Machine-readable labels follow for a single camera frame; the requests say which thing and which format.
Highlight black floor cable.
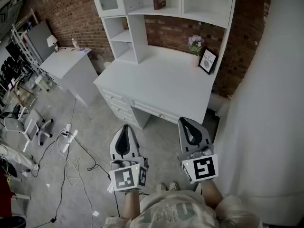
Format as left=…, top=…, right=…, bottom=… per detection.
left=32, top=131, right=112, bottom=226

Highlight person's right forearm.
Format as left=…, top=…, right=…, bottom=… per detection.
left=201, top=180, right=224, bottom=210

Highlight white swivel chair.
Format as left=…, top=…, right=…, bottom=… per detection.
left=4, top=109, right=54, bottom=152

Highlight white bed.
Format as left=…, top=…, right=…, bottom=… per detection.
left=213, top=0, right=304, bottom=226

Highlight person's left forearm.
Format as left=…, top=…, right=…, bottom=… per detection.
left=122, top=190, right=141, bottom=221

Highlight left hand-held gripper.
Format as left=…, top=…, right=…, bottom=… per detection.
left=108, top=124, right=149, bottom=193

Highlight grey upright panel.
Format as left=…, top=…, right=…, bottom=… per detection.
left=26, top=20, right=57, bottom=62

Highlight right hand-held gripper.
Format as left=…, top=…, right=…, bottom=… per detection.
left=177, top=117, right=219, bottom=185

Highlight black picture frame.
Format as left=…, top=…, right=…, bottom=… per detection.
left=198, top=47, right=219, bottom=76

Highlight white floor cable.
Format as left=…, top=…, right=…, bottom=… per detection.
left=57, top=127, right=96, bottom=224

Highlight purple flowers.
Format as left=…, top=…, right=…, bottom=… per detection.
left=188, top=34, right=205, bottom=57

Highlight white waste bin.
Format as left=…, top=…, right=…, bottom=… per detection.
left=35, top=75, right=52, bottom=93

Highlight white metal rack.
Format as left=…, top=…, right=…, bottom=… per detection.
left=10, top=8, right=49, bottom=77

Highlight white desk with hutch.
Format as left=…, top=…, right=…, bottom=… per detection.
left=89, top=0, right=238, bottom=130

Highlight wide white desk drawer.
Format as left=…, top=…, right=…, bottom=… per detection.
left=128, top=97, right=184, bottom=125

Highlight white table lamp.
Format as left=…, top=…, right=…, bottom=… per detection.
left=46, top=34, right=59, bottom=53

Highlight white side cabinet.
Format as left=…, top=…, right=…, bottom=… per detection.
left=38, top=47, right=99, bottom=107

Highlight person's beige clothing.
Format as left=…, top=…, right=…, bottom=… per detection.
left=102, top=189, right=263, bottom=228

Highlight black chairs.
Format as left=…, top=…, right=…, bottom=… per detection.
left=0, top=55, right=33, bottom=91

